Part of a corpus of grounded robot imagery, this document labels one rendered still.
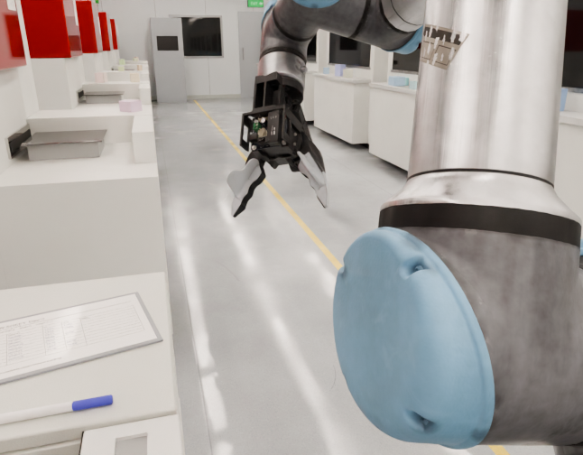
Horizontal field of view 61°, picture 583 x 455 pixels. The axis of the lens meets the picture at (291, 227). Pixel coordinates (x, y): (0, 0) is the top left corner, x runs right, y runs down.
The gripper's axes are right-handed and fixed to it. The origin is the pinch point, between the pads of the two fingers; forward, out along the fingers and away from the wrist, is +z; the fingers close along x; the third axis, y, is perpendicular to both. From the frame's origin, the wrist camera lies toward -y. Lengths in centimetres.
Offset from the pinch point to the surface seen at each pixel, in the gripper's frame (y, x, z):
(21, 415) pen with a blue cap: 24.7, -14.9, 27.9
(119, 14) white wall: -627, -776, -786
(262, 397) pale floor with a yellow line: -123, -66, 29
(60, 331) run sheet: 14.5, -23.8, 18.6
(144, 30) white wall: -678, -741, -772
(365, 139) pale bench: -513, -141, -292
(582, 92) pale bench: -271, 79, -168
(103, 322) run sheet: 10.9, -20.1, 17.0
